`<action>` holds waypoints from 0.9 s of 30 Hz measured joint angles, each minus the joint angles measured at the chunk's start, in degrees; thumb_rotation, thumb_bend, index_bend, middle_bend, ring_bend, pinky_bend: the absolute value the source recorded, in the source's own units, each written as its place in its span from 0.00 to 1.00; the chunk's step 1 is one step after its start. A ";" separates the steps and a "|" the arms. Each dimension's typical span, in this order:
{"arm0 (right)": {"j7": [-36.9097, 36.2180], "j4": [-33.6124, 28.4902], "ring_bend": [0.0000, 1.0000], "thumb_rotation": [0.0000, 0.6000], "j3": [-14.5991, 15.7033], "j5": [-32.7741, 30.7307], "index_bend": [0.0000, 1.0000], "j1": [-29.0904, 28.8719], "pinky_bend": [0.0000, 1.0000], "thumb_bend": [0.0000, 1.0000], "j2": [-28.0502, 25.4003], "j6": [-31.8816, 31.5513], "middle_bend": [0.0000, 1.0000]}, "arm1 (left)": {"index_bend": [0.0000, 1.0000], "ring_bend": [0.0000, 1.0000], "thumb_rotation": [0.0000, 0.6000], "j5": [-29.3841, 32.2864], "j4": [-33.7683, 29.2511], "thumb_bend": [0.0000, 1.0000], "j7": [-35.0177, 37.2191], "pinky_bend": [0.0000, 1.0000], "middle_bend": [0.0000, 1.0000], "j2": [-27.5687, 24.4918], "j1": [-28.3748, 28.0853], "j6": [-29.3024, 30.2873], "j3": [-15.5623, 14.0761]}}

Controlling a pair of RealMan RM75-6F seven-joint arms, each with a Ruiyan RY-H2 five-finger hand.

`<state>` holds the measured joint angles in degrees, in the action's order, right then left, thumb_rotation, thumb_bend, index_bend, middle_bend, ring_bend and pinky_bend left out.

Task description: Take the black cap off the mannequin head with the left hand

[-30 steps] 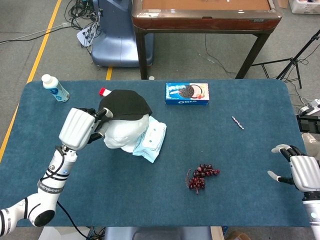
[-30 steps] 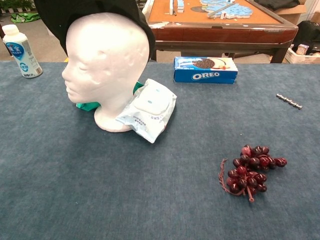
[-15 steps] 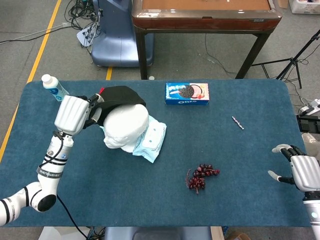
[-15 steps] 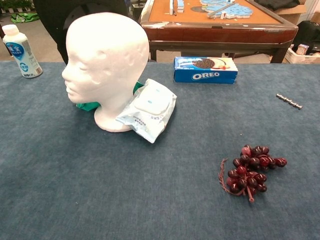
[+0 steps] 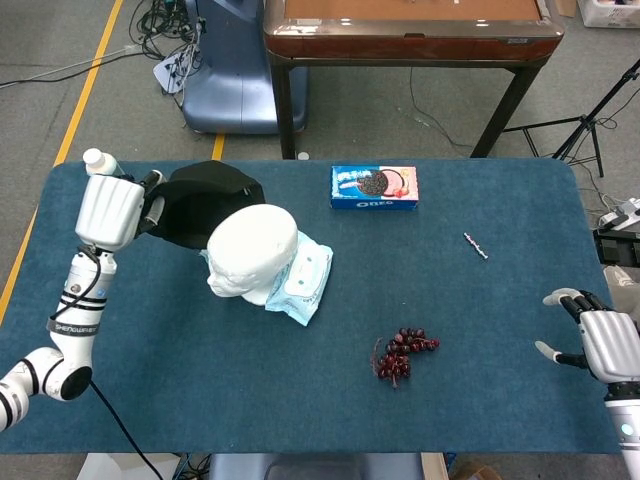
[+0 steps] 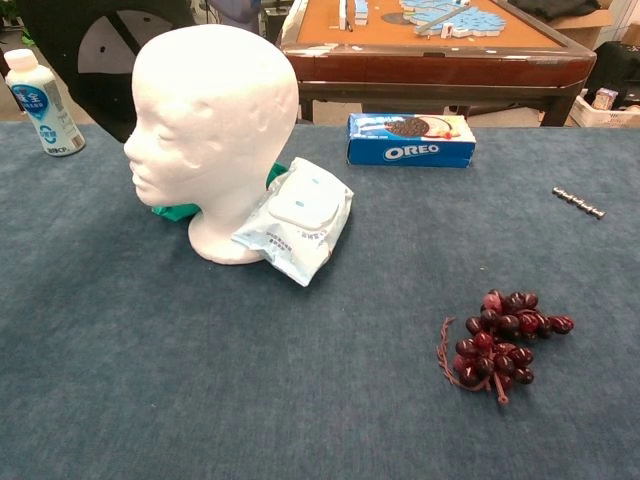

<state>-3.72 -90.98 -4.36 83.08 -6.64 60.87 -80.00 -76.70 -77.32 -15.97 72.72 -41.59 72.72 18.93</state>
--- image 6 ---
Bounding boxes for black baseball cap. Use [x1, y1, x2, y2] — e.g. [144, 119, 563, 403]
[19, 0, 196, 145]

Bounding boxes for white foam mannequin head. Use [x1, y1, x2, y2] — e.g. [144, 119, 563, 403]
[123, 23, 300, 264]

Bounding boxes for light blue wet wipes pack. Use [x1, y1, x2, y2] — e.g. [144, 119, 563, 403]
[230, 156, 355, 287]

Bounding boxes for blue Oreo cookie box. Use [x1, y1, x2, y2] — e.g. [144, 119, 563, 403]
[345, 112, 477, 169]

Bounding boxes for green crumpled packet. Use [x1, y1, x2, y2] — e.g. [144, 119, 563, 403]
[151, 163, 289, 224]

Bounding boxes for blue carpet table mat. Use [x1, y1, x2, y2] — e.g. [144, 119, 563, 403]
[0, 122, 640, 480]

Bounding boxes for dark red grape bunch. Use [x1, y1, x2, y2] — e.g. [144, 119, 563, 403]
[436, 288, 576, 407]

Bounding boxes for brown mahjong table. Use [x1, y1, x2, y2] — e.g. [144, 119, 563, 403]
[282, 0, 597, 127]

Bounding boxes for standing blue white mahjong tiles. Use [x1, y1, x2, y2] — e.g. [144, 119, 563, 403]
[339, 0, 371, 30]

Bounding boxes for silver beaded metal stick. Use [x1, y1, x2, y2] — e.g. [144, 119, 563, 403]
[552, 186, 608, 220]

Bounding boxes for blue mahjong tile pile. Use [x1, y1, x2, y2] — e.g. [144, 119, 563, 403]
[399, 0, 506, 39]

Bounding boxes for white plastic bottle blue label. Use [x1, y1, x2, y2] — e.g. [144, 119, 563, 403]
[3, 48, 87, 158]

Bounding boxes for white plastic basket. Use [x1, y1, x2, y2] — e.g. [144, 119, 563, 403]
[569, 94, 640, 129]

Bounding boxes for brown cardboard box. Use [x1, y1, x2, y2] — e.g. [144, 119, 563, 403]
[549, 8, 614, 49]

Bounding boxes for black bag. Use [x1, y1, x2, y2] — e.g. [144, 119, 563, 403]
[582, 41, 640, 109]

